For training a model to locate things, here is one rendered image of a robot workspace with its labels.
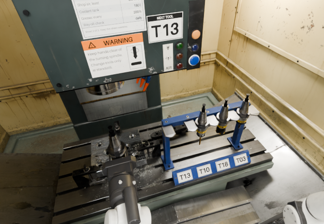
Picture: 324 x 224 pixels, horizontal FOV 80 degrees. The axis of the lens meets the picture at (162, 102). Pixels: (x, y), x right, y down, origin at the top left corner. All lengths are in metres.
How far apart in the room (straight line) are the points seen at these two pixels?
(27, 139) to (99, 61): 1.68
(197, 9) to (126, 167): 0.53
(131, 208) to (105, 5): 0.51
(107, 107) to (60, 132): 0.72
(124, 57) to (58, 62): 0.17
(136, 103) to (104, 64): 0.92
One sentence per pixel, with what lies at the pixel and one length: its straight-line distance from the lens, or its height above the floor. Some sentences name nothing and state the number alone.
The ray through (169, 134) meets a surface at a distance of 0.88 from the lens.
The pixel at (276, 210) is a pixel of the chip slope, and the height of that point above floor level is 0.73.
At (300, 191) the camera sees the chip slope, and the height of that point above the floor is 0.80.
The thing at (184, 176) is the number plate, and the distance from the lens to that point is 1.08.
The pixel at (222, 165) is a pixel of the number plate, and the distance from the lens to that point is 1.15.
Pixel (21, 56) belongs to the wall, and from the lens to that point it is 1.76.
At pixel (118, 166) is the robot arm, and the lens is 0.71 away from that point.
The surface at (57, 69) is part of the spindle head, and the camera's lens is 0.58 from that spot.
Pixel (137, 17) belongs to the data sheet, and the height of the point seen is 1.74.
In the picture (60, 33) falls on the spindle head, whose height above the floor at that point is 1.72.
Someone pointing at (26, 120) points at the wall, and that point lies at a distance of 2.10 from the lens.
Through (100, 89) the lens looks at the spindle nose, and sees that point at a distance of 0.75.
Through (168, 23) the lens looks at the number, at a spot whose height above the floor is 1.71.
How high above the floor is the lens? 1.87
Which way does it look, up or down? 38 degrees down
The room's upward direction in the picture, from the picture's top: 4 degrees counter-clockwise
